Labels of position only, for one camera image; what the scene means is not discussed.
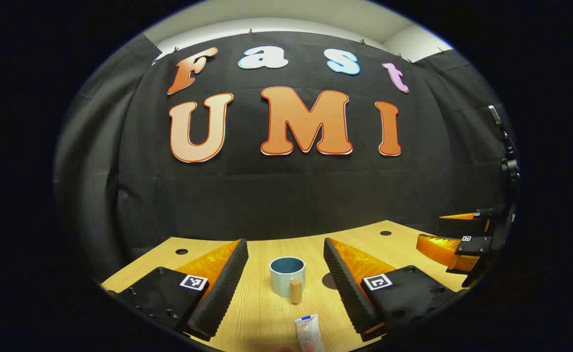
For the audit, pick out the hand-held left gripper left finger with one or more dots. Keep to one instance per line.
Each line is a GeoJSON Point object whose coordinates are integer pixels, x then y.
{"type": "Point", "coordinates": [222, 293]}

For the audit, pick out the dark round coaster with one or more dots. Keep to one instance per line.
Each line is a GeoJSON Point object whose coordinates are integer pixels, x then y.
{"type": "Point", "coordinates": [329, 282]}

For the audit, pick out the white toothpaste tube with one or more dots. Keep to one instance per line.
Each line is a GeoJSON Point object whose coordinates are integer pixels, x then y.
{"type": "Point", "coordinates": [308, 332]}

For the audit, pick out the wooden desktop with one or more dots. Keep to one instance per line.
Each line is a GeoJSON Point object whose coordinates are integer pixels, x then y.
{"type": "Point", "coordinates": [262, 303]}

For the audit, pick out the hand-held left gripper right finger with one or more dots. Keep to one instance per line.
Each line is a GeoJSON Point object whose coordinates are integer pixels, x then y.
{"type": "Point", "coordinates": [345, 288]}

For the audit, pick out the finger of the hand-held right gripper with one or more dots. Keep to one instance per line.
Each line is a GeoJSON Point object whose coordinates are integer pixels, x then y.
{"type": "Point", "coordinates": [484, 213]}
{"type": "Point", "coordinates": [442, 249]}

